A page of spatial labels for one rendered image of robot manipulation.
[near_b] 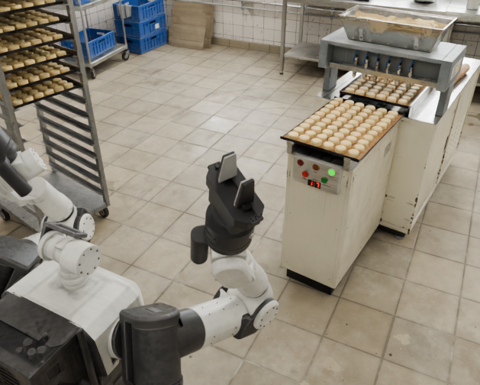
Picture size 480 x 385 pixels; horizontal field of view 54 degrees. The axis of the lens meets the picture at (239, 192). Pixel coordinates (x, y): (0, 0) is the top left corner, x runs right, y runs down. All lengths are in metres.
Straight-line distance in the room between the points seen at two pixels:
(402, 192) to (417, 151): 0.29
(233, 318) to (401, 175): 2.05
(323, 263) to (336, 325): 0.33
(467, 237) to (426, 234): 0.26
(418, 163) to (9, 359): 2.39
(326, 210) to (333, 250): 0.24
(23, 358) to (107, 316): 0.16
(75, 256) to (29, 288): 0.16
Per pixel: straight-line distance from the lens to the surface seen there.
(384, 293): 2.83
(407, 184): 2.97
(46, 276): 1.10
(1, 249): 1.18
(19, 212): 3.36
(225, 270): 0.87
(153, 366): 0.94
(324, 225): 2.44
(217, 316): 1.03
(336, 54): 2.93
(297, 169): 2.30
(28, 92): 2.86
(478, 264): 3.23
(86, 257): 0.97
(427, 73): 2.79
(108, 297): 1.01
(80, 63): 2.84
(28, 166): 1.22
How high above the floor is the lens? 1.94
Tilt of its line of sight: 34 degrees down
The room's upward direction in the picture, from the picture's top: straight up
